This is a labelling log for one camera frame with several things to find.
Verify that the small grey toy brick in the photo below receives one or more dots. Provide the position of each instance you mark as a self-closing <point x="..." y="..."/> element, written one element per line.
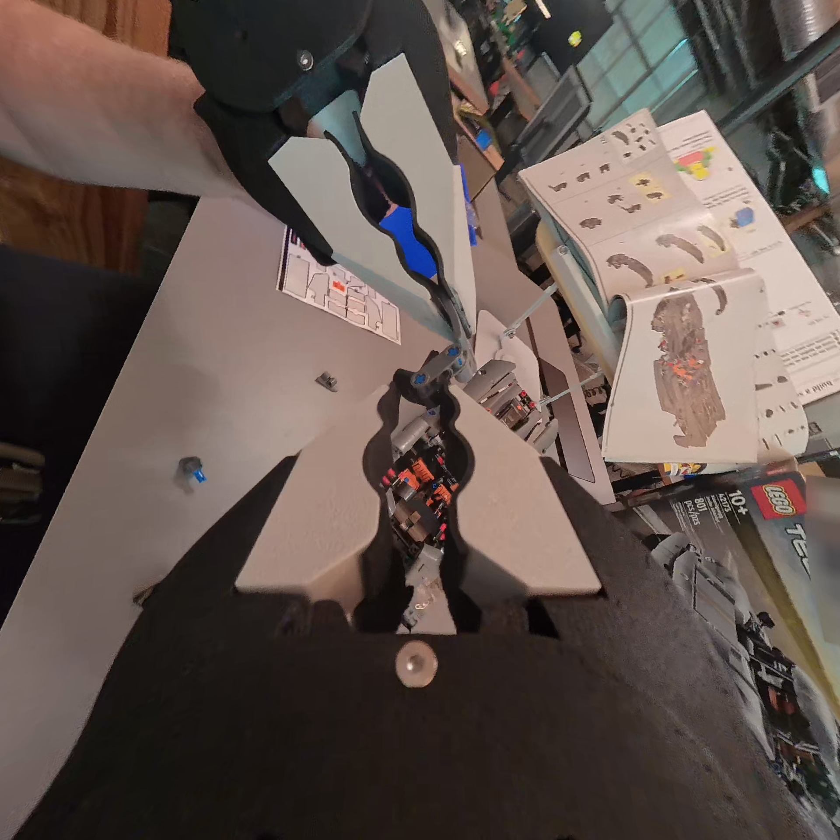
<point x="326" y="381"/>

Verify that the white sticker sheet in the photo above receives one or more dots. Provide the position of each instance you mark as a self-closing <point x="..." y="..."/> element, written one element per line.
<point x="341" y="295"/>

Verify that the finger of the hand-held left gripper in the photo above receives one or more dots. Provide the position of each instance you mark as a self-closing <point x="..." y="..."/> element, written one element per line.
<point x="433" y="144"/>
<point x="341" y="216"/>

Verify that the pale booklet stand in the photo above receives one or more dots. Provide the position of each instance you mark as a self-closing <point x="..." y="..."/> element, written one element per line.
<point x="577" y="275"/>

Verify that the building instruction booklet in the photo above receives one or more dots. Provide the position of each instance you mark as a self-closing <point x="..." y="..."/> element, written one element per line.
<point x="656" y="197"/>

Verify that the toy car set box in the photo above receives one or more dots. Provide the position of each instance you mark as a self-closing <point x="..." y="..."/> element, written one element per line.
<point x="754" y="623"/>

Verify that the grey brick with blue pin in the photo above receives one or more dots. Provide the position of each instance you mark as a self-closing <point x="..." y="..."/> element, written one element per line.
<point x="190" y="471"/>

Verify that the person's left forearm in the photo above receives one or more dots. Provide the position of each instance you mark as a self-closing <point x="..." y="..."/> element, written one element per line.
<point x="79" y="98"/>

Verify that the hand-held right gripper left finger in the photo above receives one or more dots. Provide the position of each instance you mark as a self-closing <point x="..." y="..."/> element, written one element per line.
<point x="308" y="518"/>

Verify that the blue plastic bin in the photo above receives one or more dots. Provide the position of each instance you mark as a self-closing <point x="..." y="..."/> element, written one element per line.
<point x="407" y="243"/>

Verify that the small toy brick beam subassembly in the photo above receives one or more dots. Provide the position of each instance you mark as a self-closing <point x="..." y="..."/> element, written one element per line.
<point x="439" y="367"/>

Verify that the grey toy brick car model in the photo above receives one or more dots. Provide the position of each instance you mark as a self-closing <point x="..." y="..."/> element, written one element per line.
<point x="420" y="485"/>

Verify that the black office chair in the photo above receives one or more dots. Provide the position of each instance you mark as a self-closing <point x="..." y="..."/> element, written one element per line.
<point x="558" y="118"/>

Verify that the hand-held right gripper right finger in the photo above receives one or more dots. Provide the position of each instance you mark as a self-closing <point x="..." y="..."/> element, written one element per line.
<point x="525" y="518"/>

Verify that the black computer monitor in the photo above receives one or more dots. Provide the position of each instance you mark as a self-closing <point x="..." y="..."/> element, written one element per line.
<point x="558" y="33"/>

